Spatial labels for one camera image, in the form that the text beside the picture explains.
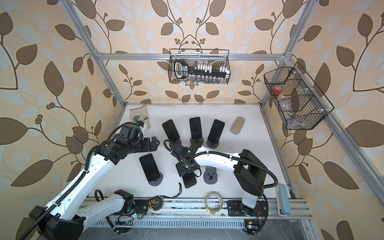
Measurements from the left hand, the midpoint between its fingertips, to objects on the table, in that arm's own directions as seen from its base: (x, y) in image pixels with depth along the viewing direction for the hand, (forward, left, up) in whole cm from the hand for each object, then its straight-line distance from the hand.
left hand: (149, 141), depth 76 cm
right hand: (-9, -18, -16) cm, 25 cm away
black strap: (-20, -14, -21) cm, 33 cm away
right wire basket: (+13, -76, +15) cm, 79 cm away
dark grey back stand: (-6, -15, +7) cm, 18 cm away
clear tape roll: (-24, -34, -21) cm, 46 cm away
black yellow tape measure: (-25, -4, -18) cm, 31 cm away
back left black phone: (+14, -8, -10) cm, 19 cm away
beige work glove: (+37, +20, -21) cm, 47 cm away
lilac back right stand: (+10, -34, -21) cm, 41 cm away
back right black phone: (+14, -37, -11) cm, 41 cm away
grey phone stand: (-14, -2, -20) cm, 25 cm away
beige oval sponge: (+24, -53, -17) cm, 60 cm away
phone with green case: (-9, 0, -11) cm, 14 cm away
